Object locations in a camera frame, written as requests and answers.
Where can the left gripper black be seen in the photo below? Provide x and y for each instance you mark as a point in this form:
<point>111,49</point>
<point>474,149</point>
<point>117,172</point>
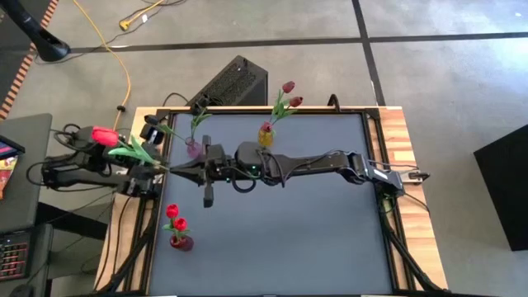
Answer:
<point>99,158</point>

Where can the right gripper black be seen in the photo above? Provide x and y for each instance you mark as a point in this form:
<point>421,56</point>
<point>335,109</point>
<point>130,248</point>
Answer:
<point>218,165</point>

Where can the red artificial tulip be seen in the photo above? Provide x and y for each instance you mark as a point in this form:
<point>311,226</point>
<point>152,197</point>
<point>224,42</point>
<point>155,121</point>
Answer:
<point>105,136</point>
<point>180,224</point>
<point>172,210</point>

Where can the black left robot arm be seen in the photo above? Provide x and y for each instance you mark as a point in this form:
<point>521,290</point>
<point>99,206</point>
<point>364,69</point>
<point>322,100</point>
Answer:
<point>74,177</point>

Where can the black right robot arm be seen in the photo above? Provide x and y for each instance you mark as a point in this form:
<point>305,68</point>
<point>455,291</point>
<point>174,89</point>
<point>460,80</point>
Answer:
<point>313,163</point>

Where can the pink glass vase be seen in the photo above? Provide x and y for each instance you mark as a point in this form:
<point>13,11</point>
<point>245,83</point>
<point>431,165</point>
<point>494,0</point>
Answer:
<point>194,150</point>

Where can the yellow glass vase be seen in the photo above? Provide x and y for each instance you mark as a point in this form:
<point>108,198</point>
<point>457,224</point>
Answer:
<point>266,140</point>

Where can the grey desk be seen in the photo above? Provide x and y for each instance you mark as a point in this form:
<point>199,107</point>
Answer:
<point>29,165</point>

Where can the colourful printed box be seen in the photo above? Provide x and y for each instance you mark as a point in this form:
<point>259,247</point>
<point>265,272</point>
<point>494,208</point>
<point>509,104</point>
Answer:
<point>6,173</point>

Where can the black mesh computer case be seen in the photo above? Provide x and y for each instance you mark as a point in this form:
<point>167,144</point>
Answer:
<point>235,82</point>

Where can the black mat with orange stripes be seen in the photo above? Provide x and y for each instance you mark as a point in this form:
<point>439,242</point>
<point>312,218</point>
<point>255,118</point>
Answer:
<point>10,78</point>

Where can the black stand foot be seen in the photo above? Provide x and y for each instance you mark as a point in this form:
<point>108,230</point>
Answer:
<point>45,43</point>

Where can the keyboard with red lights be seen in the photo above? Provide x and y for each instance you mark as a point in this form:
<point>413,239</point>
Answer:
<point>14,255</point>

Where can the yellow power plug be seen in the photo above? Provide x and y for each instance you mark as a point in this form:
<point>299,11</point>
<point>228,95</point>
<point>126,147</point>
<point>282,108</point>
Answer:
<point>124,25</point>

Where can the wooden table border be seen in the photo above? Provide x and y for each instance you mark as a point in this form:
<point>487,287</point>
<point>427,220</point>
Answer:
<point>396,136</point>

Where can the black cabinet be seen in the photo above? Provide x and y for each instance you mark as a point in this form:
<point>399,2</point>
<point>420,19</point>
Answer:
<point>507,189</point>

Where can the silver metal bracket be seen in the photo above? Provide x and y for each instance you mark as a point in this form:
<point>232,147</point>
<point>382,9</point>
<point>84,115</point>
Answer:
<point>152,134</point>

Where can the black aluminium table frame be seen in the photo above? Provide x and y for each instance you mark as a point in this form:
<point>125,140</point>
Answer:
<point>288,110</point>

